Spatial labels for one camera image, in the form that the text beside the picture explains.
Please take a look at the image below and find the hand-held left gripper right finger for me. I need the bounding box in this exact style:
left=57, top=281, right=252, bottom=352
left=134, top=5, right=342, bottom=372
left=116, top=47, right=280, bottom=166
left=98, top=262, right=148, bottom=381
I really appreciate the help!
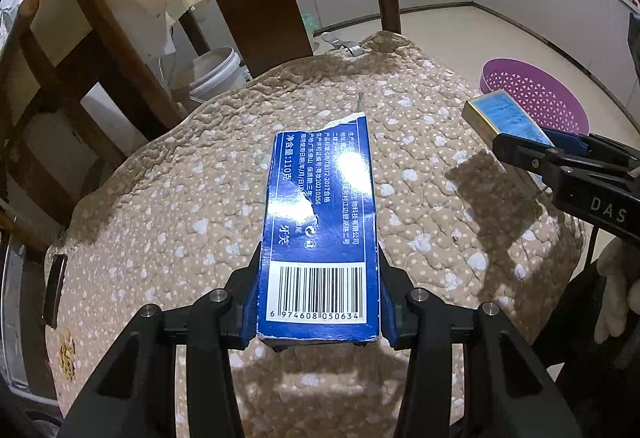
left=377, top=240, right=571, bottom=438

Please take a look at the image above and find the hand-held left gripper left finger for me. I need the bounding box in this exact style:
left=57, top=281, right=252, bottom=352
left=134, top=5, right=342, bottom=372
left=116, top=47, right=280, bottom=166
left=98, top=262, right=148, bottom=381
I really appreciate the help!
left=57, top=243, right=262, bottom=438

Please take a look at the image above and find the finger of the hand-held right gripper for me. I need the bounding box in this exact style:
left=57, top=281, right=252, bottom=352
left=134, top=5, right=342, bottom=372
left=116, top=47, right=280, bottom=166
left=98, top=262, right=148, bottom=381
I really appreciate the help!
left=492, top=133, right=631, bottom=183
left=545, top=129, right=640, bottom=163

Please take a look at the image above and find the blue box with gold edge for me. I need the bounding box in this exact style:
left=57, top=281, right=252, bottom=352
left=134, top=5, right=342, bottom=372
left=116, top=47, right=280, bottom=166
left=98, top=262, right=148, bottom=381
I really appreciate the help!
left=462, top=90, right=556, bottom=153

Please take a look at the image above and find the purple plastic basket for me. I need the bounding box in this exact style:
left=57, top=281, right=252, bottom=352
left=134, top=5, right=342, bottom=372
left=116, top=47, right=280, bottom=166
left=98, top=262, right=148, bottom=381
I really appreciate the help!
left=479, top=58, right=591, bottom=136

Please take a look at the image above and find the blue toothpaste box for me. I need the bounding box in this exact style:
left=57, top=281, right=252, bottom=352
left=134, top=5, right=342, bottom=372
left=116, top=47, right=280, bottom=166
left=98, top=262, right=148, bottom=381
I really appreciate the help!
left=256, top=110, right=382, bottom=353

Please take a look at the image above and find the person's right hand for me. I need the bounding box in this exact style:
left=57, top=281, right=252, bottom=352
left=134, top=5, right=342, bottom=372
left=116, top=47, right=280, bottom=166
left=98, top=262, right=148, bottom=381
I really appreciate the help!
left=594, top=238, right=640, bottom=344

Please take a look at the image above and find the beige quilted heart-print blanket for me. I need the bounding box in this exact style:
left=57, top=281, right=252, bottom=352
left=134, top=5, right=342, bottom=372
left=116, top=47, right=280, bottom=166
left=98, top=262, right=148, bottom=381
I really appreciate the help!
left=44, top=30, right=586, bottom=438

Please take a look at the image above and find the dark clothing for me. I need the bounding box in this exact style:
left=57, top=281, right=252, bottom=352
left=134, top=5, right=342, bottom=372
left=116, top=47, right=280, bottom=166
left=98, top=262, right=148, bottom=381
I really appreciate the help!
left=530, top=243, right=640, bottom=419

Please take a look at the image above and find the black rectangular object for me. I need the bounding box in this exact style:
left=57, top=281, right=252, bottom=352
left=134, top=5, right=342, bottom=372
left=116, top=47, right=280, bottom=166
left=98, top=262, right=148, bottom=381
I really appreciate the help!
left=42, top=254, right=68, bottom=330

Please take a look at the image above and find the black silver appliance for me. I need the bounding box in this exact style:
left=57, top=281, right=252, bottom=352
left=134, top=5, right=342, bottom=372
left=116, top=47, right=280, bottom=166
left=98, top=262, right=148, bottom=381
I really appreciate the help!
left=0, top=218, right=61, bottom=419

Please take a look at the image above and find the white plastic bucket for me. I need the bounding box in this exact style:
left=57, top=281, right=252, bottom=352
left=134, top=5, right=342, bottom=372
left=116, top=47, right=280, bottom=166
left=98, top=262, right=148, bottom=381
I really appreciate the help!
left=189, top=48, right=246, bottom=103

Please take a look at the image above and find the dark wooden chair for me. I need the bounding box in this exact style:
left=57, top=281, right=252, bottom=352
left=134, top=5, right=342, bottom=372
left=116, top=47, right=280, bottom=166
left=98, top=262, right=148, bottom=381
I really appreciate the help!
left=0, top=0, right=403, bottom=259

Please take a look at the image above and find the black cable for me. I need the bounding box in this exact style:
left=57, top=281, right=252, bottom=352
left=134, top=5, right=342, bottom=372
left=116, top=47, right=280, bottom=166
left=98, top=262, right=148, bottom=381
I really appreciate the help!
left=582, top=225, right=601, bottom=269

